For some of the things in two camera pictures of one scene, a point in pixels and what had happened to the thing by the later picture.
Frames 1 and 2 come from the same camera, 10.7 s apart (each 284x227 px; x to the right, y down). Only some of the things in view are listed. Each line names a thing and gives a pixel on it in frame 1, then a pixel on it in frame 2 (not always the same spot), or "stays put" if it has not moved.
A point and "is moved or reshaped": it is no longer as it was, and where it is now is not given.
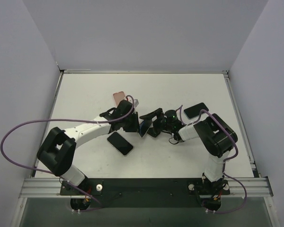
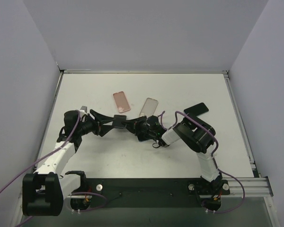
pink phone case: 119,97 stays put
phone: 144,126 is moved or reshaped
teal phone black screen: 194,111 stays put
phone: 119,143 is moved or reshaped
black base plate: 144,192 stays put
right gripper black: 158,121 → 137,127
